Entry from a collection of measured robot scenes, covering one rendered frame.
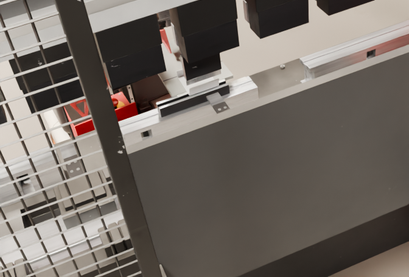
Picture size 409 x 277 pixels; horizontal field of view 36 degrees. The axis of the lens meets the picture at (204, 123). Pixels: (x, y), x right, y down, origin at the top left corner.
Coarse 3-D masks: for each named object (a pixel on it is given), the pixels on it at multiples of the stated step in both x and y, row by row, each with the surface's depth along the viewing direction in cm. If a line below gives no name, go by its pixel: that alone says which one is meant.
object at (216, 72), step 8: (216, 56) 164; (184, 64) 161; (192, 64) 162; (200, 64) 163; (208, 64) 164; (216, 64) 165; (184, 72) 164; (192, 72) 164; (200, 72) 165; (208, 72) 166; (216, 72) 168; (192, 80) 166; (200, 80) 167
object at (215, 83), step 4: (212, 80) 167; (216, 80) 167; (204, 84) 167; (208, 84) 167; (212, 84) 168; (216, 84) 169; (192, 88) 166; (196, 88) 167; (200, 88) 168; (204, 88) 168; (208, 88) 169; (192, 92) 167; (196, 92) 168
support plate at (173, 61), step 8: (176, 48) 187; (168, 56) 184; (176, 56) 183; (168, 64) 181; (176, 64) 180; (224, 64) 177; (168, 72) 178; (176, 72) 177; (224, 72) 174; (168, 80) 175; (176, 80) 174; (168, 88) 172; (176, 88) 172; (184, 88) 171
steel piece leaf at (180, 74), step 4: (180, 72) 175; (180, 76) 175; (180, 80) 174; (184, 80) 174; (204, 80) 172; (208, 80) 172; (184, 84) 172; (192, 84) 172; (196, 84) 172; (200, 84) 171; (188, 88) 171; (188, 92) 169
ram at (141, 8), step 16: (144, 0) 143; (160, 0) 144; (176, 0) 146; (192, 0) 148; (96, 16) 141; (112, 16) 142; (128, 16) 144; (144, 16) 145; (32, 32) 137; (48, 32) 138; (0, 48) 136; (16, 48) 138; (32, 48) 139
